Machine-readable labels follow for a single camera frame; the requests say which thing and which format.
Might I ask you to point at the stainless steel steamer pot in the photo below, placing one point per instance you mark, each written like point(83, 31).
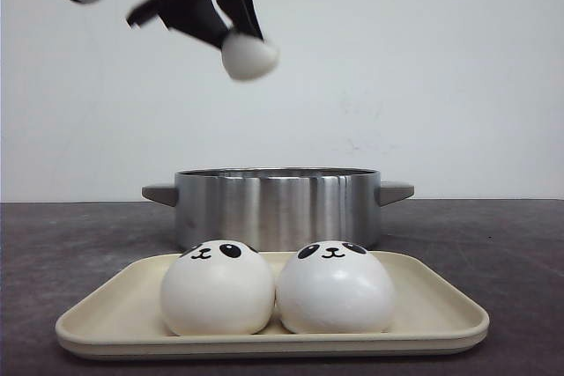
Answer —
point(278, 209)

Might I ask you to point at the panda bun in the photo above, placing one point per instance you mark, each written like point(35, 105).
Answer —
point(218, 287)
point(247, 58)
point(335, 286)

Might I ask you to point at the cream rectangular tray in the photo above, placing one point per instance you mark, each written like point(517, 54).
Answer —
point(121, 320)

